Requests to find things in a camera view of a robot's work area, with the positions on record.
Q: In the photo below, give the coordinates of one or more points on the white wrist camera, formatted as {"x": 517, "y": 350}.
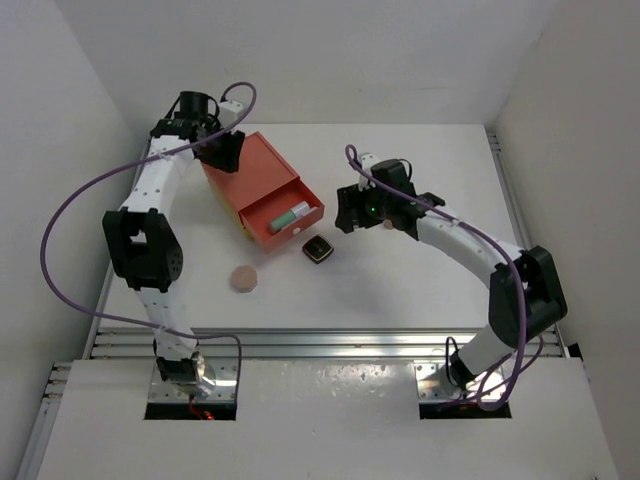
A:
{"x": 367, "y": 161}
{"x": 230, "y": 111}

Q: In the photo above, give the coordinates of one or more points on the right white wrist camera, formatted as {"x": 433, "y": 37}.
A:
{"x": 367, "y": 161}

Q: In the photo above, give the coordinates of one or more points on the green bottle white cap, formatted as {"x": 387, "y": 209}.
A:
{"x": 289, "y": 216}

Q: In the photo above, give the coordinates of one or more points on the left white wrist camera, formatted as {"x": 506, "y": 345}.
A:
{"x": 230, "y": 111}

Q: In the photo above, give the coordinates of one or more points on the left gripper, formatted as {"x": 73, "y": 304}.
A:
{"x": 228, "y": 160}

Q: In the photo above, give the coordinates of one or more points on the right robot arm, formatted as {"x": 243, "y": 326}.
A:
{"x": 525, "y": 292}

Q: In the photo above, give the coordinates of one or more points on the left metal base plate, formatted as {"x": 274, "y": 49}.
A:
{"x": 216, "y": 385}

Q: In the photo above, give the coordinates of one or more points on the metal base plate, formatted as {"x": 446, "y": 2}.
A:
{"x": 434, "y": 388}
{"x": 216, "y": 385}

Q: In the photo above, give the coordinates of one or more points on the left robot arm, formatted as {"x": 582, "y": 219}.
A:
{"x": 143, "y": 247}

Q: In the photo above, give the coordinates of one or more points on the red top drawer unit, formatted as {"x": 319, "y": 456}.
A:
{"x": 263, "y": 188}

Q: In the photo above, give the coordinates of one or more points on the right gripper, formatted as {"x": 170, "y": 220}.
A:
{"x": 350, "y": 198}

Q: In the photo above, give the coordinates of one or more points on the black square compact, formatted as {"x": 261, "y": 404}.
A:
{"x": 317, "y": 249}

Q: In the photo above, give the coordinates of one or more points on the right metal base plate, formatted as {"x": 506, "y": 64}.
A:
{"x": 434, "y": 388}

